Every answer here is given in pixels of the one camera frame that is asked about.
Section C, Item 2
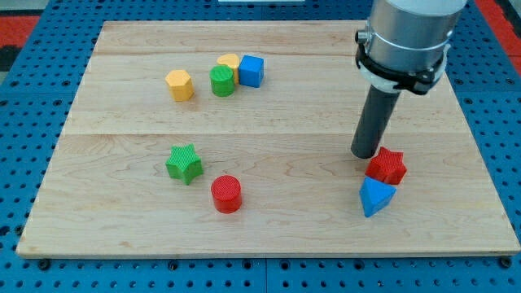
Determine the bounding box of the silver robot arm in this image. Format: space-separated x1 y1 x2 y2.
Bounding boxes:
355 0 467 95

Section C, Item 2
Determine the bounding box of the yellow heart block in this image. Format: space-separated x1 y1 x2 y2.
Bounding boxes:
217 54 240 84

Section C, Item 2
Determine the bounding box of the yellow hexagon block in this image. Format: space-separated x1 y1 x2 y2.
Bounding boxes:
165 69 195 102

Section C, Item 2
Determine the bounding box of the green cylinder block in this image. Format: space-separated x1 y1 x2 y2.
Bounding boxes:
209 65 234 97

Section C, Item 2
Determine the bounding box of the red star block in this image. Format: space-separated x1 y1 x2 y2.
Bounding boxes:
365 146 407 185

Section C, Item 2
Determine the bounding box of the blue cube block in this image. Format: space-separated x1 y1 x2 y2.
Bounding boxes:
239 55 264 88

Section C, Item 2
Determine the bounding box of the red cylinder block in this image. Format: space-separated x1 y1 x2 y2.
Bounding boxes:
210 175 242 214

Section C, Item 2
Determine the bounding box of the green star block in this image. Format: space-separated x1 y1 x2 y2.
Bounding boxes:
165 144 204 186

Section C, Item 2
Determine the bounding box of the wooden board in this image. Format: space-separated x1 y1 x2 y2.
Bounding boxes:
16 21 520 259

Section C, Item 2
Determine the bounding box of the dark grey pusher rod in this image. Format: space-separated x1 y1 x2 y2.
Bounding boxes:
351 85 400 159

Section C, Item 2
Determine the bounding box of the blue triangle block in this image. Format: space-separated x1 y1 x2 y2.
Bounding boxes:
359 177 396 217

